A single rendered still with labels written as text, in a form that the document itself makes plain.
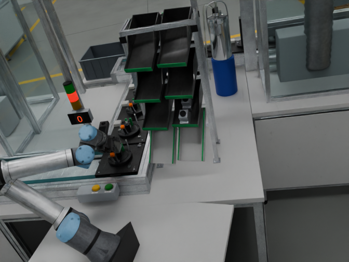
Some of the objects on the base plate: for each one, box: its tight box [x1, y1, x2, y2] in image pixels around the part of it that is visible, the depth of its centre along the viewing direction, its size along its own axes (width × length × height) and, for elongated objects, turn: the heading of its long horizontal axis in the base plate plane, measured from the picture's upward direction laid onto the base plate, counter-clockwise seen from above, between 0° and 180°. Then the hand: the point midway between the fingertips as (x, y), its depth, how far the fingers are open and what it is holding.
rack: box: [118, 6, 221, 168], centre depth 184 cm, size 21×36×80 cm, turn 100°
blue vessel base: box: [211, 54, 238, 97], centre depth 248 cm, size 16×16×27 cm
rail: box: [0, 174, 151, 205], centre depth 193 cm, size 6×89×11 cm, turn 100°
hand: (115, 142), depth 191 cm, fingers closed on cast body, 4 cm apart
